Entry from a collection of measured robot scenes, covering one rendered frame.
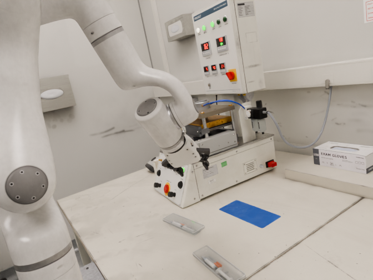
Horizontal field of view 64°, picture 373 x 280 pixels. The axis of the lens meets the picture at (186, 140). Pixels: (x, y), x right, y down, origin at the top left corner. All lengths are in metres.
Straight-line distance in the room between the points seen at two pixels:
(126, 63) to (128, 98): 2.01
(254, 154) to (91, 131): 1.63
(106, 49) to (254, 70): 0.80
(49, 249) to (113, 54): 0.46
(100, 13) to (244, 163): 0.91
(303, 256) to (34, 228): 0.68
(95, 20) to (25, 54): 0.18
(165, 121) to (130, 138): 2.01
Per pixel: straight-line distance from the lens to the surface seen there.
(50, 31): 2.68
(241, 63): 1.36
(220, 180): 1.33
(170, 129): 0.81
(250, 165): 1.42
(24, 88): 0.69
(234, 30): 1.37
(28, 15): 0.69
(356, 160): 1.32
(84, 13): 0.78
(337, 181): 1.27
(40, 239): 0.71
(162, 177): 1.47
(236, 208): 1.20
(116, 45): 0.77
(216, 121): 1.36
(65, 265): 0.74
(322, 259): 0.93
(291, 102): 1.70
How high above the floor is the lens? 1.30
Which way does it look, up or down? 13 degrees down
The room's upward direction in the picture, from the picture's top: 11 degrees counter-clockwise
